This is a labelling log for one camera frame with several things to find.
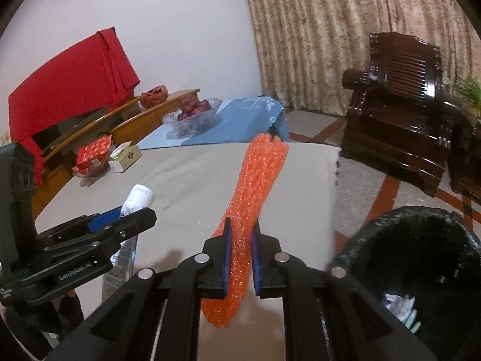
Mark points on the glass fruit bowl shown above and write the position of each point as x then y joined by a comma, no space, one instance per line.
195,124

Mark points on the green potted plant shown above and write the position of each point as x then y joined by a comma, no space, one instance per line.
469,92

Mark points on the black television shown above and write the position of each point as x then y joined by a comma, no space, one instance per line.
71,128

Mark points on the white squeeze tube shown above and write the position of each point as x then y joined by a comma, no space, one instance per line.
141,197

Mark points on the person's left hand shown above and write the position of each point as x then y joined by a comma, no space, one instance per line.
71,310

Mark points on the blue table cloth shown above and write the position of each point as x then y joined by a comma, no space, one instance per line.
240,120

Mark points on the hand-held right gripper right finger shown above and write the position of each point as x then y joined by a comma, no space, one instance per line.
256,259

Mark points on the white tissue box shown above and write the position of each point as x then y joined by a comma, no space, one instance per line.
126,160

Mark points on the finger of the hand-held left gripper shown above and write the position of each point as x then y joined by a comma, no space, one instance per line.
131,222
103,221

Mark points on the dark wooden side table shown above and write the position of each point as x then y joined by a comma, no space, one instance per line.
466,150

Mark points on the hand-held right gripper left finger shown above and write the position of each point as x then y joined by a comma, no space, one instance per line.
226,255

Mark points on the red cloth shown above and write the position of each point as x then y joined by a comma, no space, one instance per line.
67,82

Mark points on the beige patterned curtain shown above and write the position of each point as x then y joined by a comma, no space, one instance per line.
338,15

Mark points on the beige table cover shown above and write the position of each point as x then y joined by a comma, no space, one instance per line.
188,180

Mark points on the red apple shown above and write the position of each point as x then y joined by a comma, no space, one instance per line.
203,106
189,102

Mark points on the orange bubble wrap roll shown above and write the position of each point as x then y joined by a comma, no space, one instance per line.
259,173

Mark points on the light green plastic wrapper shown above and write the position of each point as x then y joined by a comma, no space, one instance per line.
412,321

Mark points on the white crumpled paper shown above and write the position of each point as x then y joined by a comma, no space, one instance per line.
398,304

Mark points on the red plastic bag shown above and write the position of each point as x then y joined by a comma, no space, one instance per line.
154,97

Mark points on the dark wooden armchair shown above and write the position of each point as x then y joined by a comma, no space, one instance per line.
402,120

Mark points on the black-lined trash bin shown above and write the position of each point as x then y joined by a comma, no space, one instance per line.
413,240

